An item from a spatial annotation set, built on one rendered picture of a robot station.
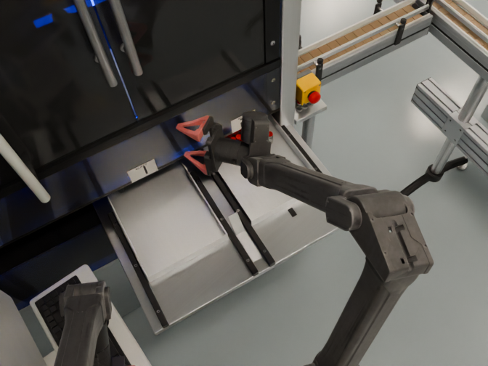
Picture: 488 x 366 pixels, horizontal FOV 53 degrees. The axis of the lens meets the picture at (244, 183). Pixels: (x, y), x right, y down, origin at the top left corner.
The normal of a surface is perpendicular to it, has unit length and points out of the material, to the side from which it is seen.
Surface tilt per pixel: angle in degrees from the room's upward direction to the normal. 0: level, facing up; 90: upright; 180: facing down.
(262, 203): 0
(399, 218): 20
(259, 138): 58
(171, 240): 0
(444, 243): 0
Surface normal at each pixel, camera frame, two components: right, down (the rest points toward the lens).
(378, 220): 0.29, -0.45
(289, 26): 0.50, 0.73
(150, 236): -0.05, -0.51
